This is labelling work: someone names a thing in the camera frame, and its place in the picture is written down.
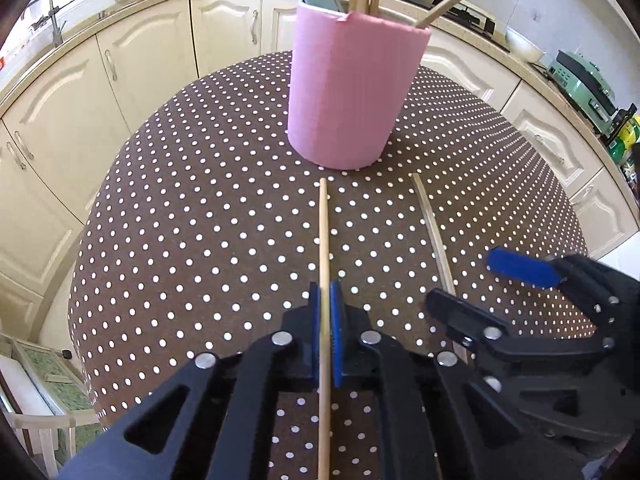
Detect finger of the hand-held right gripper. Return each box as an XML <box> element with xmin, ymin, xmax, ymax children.
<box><xmin>425</xmin><ymin>288</ymin><xmax>614</xmax><ymax>362</ymax></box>
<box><xmin>487</xmin><ymin>246</ymin><xmax>640</xmax><ymax>350</ymax></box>

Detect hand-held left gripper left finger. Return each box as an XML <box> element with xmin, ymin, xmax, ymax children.
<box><xmin>57</xmin><ymin>281</ymin><xmax>327</xmax><ymax>480</ymax></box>

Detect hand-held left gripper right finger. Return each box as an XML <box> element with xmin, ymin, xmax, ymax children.
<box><xmin>330</xmin><ymin>280</ymin><xmax>583</xmax><ymax>480</ymax></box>

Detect pale chopstick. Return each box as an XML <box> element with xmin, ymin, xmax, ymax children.
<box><xmin>410</xmin><ymin>174</ymin><xmax>471</xmax><ymax>365</ymax></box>

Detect pink cup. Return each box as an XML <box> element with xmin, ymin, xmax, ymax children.
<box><xmin>286</xmin><ymin>0</ymin><xmax>433</xmax><ymax>171</ymax></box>

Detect yellow label bottle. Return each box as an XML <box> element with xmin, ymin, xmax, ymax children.
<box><xmin>607</xmin><ymin>115</ymin><xmax>640</xmax><ymax>161</ymax></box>

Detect brown polka-dot tablecloth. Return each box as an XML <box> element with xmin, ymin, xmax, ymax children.
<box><xmin>67</xmin><ymin>50</ymin><xmax>599</xmax><ymax>480</ymax></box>

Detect green countertop appliance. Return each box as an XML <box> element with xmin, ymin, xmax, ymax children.
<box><xmin>545</xmin><ymin>50</ymin><xmax>619</xmax><ymax>134</ymax></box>

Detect white bowl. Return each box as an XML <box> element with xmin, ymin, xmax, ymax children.
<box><xmin>505</xmin><ymin>26</ymin><xmax>546</xmax><ymax>64</ymax></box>

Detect black gas stove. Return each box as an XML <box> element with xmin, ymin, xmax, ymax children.
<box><xmin>335</xmin><ymin>0</ymin><xmax>503</xmax><ymax>39</ymax></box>

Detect white chair with green cushion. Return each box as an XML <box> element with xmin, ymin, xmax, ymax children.
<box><xmin>0</xmin><ymin>332</ymin><xmax>109</xmax><ymax>479</ymax></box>

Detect cream lower kitchen cabinets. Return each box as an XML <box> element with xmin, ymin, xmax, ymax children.
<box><xmin>0</xmin><ymin>0</ymin><xmax>640</xmax><ymax>321</ymax></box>

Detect steel kitchen faucet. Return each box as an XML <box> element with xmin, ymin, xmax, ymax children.
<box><xmin>22</xmin><ymin>0</ymin><xmax>66</xmax><ymax>47</ymax></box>

